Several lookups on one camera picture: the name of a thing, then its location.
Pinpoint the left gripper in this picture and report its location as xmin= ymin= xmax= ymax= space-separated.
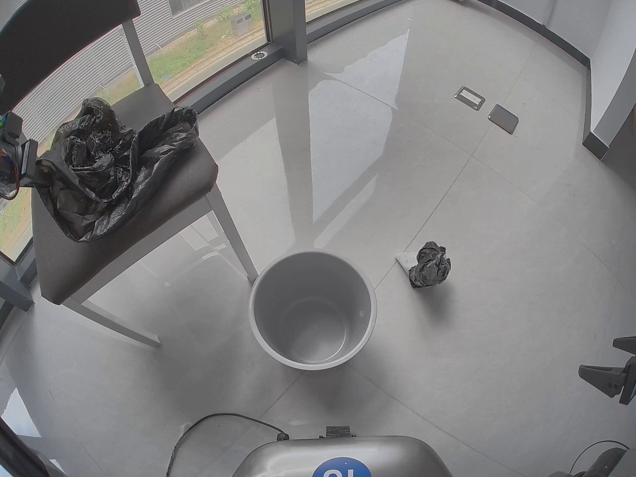
xmin=0 ymin=134 xmax=39 ymax=188

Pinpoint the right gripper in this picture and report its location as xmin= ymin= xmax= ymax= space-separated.
xmin=578 ymin=335 xmax=636 ymax=407

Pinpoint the black plastic bag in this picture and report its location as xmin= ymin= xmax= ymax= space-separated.
xmin=35 ymin=97 xmax=199 ymax=243

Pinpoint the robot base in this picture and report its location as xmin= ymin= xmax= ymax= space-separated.
xmin=234 ymin=425 xmax=453 ymax=477

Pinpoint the white trash bin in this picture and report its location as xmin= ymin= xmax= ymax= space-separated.
xmin=248 ymin=251 xmax=376 ymax=370

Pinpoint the dark grey white-legged chair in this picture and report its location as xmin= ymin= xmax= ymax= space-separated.
xmin=0 ymin=0 xmax=259 ymax=349

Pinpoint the crumpled black plastic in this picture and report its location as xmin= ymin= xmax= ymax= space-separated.
xmin=407 ymin=241 xmax=452 ymax=289

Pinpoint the window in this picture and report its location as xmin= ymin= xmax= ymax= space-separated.
xmin=0 ymin=0 xmax=445 ymax=312

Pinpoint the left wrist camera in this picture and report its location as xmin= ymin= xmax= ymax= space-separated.
xmin=0 ymin=111 xmax=24 ymax=139

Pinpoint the black cable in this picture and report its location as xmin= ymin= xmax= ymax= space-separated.
xmin=168 ymin=413 xmax=290 ymax=477

